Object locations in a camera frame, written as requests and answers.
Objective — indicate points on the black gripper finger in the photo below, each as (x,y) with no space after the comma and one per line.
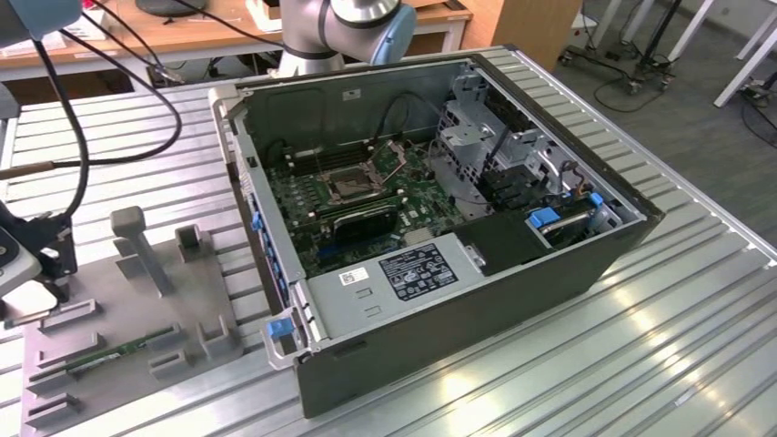
(58,255)

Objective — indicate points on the blue expansion slot clip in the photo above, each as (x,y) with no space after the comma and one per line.
(255,220)

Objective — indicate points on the CPU socket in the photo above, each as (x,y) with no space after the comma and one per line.
(353,186)

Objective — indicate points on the grey parts rack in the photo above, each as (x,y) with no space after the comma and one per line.
(122,309)

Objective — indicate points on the green RAM stick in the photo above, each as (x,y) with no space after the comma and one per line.
(110,357)

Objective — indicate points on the blue case latch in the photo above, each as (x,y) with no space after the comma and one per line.
(278,328)

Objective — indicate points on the thin metal locking lever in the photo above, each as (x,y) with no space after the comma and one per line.
(317,159)

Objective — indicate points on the black RAM slots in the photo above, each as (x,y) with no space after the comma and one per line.
(341,157)
(358,210)

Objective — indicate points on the black graphics card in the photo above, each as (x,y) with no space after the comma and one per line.
(365,225)

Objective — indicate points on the grey power supply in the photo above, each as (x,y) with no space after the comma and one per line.
(365,309)

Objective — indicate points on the dark monitor base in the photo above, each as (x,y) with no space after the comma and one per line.
(170,5)

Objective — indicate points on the silver chipset heatsink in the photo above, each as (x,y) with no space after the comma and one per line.
(419,236)

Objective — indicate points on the green motherboard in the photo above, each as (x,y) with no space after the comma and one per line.
(426,200)

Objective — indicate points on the black open PC case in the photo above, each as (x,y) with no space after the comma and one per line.
(455,341)

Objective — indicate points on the silver metal drive cage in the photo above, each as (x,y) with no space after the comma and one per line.
(462,136)

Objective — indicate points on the black plastic shroud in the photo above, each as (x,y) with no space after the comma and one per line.
(505,246)

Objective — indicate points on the hard disk in blue carrier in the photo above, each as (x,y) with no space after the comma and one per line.
(542,217)

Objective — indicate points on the wooden desk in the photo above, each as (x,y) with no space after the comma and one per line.
(434,16)

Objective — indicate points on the blue drive bay clip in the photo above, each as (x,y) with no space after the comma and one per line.
(595,199)

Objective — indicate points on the wooden cabinet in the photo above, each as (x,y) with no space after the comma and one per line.
(535,27)

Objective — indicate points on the black wheeled stand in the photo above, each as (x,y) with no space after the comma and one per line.
(655,68)

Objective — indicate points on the white table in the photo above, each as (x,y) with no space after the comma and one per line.
(740,82)

